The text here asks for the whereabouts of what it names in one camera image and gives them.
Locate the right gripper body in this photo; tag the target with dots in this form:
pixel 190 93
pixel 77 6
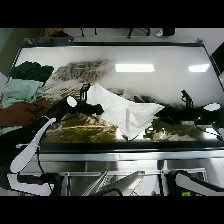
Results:
pixel 167 114

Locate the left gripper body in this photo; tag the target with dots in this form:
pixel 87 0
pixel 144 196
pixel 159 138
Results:
pixel 94 109

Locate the white T-shirt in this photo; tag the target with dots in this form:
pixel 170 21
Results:
pixel 123 111

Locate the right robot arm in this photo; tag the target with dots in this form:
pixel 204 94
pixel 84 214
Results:
pixel 200 185

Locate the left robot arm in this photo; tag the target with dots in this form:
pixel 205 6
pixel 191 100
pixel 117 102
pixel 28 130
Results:
pixel 28 150

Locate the dark green garment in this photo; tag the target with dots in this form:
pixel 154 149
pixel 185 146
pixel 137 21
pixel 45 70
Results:
pixel 31 71

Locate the pale green garment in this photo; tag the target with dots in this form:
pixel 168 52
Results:
pixel 21 90

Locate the brown garment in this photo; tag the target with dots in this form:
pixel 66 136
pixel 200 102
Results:
pixel 18 113

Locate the silver frame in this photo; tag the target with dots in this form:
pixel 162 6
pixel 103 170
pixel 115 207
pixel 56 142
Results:
pixel 133 156

